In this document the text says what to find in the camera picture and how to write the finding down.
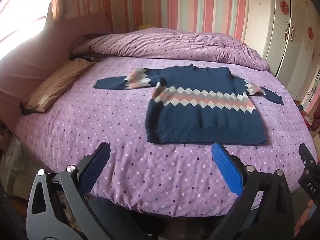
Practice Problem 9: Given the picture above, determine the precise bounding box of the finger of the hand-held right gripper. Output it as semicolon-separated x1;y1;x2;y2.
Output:
298;143;317;167

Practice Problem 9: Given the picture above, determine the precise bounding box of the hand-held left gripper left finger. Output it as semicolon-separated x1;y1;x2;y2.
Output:
26;142;111;240

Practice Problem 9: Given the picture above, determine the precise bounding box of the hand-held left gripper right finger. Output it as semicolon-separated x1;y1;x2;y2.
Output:
211;142;295;240

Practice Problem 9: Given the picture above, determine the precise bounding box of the navy diamond-pattern knit sweater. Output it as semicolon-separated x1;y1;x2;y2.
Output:
94;64;284;146

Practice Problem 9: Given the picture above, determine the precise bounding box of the person's right forearm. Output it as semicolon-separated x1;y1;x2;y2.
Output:
294;200;317;239

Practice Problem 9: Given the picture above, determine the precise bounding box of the purple diamond-print bed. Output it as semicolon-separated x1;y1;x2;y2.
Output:
15;55;319;218

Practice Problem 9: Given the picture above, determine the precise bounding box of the dark red cloth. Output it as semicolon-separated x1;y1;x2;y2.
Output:
302;104;320;132

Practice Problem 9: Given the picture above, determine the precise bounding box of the pale clutter beside bed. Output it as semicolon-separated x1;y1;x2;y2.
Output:
0;122;32;198

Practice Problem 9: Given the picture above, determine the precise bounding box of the tan pillow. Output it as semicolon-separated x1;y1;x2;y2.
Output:
21;59;97;113

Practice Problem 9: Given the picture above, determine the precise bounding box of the white wardrobe with flower decals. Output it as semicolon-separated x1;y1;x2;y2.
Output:
265;0;320;100

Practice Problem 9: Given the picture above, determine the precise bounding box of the purple dotted folded duvet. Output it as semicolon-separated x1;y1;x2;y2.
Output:
69;27;270;72

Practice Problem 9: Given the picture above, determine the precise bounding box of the orange curtain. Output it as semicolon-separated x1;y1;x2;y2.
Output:
49;0;130;34

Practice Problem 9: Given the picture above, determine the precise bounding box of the bright window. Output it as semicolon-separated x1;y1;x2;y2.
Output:
0;0;54;60

